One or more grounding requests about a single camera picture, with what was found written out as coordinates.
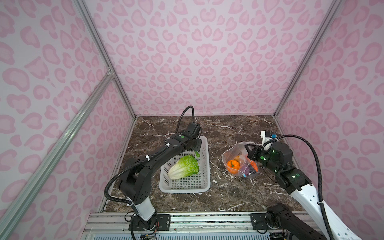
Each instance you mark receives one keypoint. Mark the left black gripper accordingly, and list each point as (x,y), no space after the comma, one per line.
(198,147)

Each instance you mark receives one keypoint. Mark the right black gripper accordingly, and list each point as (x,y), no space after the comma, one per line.
(253,154)

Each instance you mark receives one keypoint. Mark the green lettuce toy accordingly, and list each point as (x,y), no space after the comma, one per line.
(185,167)

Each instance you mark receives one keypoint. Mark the orange carrot toy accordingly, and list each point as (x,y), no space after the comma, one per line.
(254,165)

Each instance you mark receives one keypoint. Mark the purple onion toy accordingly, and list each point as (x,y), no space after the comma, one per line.
(247,172)

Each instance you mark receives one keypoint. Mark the white perforated plastic basket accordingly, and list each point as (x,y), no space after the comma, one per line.
(193,184)

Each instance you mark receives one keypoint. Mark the clear zip top bag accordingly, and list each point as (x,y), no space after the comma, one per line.
(239,149)

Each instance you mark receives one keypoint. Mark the orange tomato toy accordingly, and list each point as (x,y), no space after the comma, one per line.
(233,167)

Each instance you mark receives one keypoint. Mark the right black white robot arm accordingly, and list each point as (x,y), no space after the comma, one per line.
(300,187)

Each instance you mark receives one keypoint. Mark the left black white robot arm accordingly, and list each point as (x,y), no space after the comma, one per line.
(136,183)

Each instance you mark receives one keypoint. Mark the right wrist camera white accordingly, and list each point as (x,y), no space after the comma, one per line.
(266,137)

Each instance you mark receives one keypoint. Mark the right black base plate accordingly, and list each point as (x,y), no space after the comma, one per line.
(263,222)

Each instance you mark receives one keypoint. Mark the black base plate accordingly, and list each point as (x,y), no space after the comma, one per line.
(263,222)
(158,222)

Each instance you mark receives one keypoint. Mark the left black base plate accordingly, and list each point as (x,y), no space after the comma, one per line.
(158,222)

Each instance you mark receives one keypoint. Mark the aluminium front rail frame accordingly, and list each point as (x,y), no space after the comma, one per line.
(188,226)

